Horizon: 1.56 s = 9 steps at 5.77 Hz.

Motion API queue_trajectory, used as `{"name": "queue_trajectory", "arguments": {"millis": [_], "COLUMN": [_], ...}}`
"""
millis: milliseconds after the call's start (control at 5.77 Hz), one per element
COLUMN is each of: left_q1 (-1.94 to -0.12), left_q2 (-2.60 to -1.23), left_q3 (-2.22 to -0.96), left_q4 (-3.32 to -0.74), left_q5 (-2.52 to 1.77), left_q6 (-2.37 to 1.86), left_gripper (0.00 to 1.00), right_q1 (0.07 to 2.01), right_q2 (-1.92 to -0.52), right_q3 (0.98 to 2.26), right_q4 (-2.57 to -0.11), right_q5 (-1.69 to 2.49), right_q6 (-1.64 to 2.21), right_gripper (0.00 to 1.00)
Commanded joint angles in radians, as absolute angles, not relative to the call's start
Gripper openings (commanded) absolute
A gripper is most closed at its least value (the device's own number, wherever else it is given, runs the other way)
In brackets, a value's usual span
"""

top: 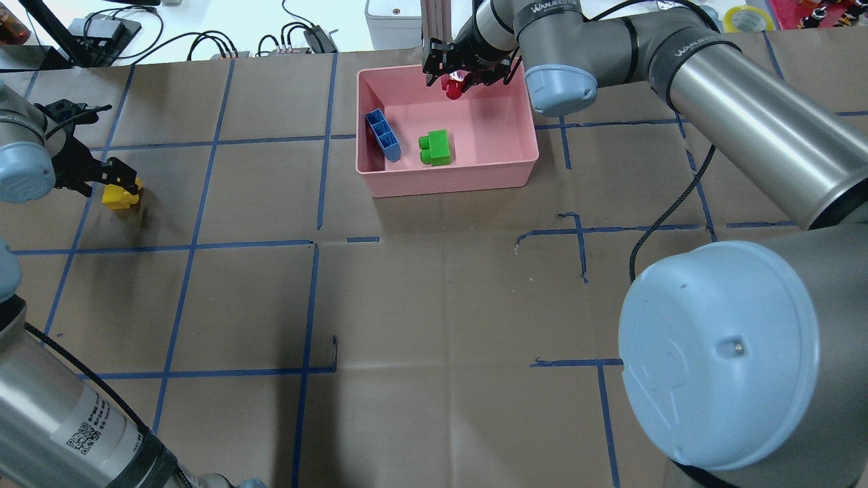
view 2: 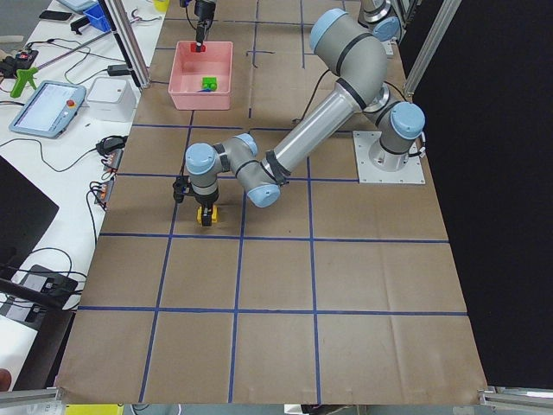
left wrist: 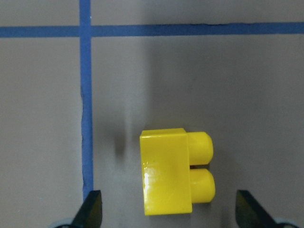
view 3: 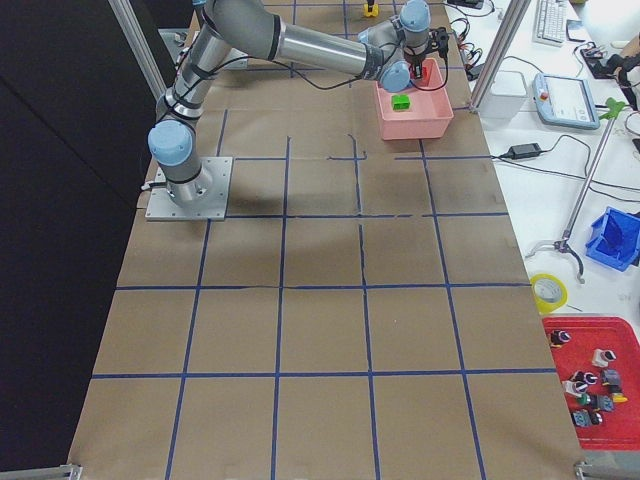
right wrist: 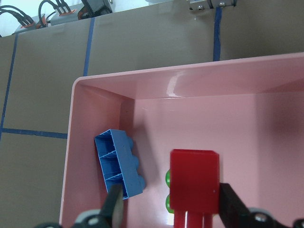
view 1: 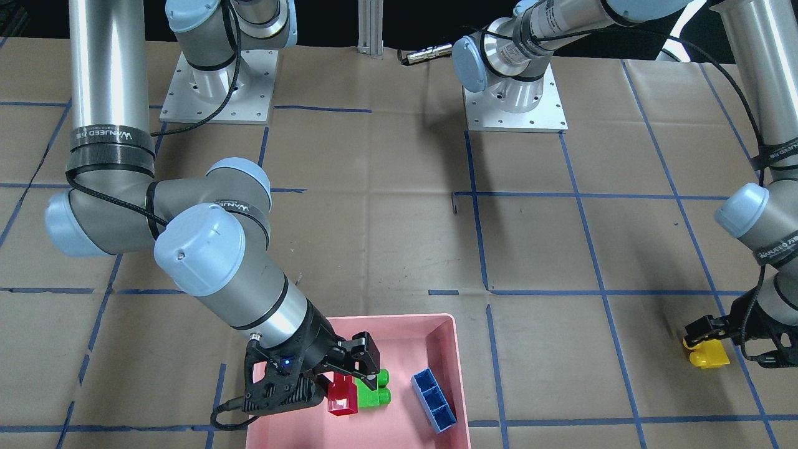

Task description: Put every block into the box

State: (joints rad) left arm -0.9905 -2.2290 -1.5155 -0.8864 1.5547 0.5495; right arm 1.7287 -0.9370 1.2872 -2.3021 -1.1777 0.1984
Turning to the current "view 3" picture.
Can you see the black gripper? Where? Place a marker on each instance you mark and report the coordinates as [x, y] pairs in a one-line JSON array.
[[415, 64]]

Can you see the yellow toy block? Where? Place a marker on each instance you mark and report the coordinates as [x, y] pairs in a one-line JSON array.
[[371, 10]]

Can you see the green toy block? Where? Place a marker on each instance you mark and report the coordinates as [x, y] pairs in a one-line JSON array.
[[400, 102]]

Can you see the pink plastic box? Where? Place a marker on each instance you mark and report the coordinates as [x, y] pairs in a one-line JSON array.
[[429, 112]]

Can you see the white square box device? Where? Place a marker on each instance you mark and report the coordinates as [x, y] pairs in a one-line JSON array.
[[504, 99]]

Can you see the white keyboard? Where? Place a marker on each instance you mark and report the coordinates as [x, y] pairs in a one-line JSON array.
[[549, 22]]

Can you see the teach pendant tablet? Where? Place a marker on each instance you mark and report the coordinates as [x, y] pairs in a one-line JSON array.
[[564, 101]]

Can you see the black power adapter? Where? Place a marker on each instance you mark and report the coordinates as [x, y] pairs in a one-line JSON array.
[[524, 151]]

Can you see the metal reacher grabber tool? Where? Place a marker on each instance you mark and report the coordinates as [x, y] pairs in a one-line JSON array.
[[562, 245]]

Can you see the blue plastic bin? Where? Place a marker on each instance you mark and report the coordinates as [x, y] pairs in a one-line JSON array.
[[614, 240]]

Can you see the yellow tape roll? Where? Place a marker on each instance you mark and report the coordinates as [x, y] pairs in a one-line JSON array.
[[549, 293]]

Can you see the red parts tray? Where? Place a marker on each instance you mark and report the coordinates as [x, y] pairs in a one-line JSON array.
[[597, 361]]

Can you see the aluminium frame post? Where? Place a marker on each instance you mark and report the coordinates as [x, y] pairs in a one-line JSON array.
[[513, 17]]

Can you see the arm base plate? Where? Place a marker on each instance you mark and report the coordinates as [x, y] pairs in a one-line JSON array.
[[204, 198]]

